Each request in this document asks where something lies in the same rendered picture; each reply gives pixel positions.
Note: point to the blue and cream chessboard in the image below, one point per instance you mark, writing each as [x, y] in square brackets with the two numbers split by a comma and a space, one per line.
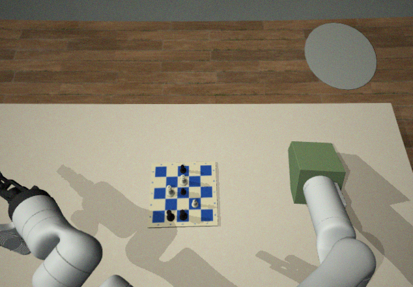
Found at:
[201, 177]

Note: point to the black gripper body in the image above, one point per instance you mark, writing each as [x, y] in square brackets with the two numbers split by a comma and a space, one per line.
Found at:
[17, 197]

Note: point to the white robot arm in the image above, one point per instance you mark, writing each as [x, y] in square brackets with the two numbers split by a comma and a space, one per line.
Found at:
[38, 226]

